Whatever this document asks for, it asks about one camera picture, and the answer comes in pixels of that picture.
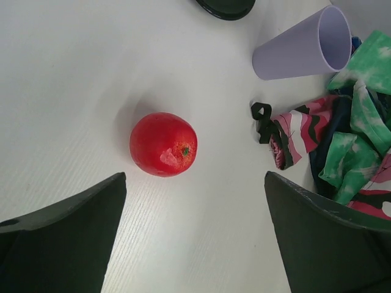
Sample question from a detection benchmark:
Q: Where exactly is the black round plate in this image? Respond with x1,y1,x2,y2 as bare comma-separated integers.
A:
196,0,255,21

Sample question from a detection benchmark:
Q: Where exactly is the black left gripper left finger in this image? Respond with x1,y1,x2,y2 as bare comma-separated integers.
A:
1,173,126,292

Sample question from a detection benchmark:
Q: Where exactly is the green tie-dye cloth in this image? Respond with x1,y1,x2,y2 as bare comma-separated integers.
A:
319,31,390,205

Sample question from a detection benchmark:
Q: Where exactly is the red plastic tomato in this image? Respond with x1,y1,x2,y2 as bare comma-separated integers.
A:
129,112,198,178

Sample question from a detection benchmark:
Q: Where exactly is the lilac plastic cup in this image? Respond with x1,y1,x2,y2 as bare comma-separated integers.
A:
252,5,352,81

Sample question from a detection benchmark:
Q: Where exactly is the pink camouflage cloth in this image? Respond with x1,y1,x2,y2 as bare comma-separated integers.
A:
251,95,390,220

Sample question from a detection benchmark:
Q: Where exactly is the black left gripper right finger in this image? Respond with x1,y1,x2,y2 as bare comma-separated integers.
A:
265,172,390,292

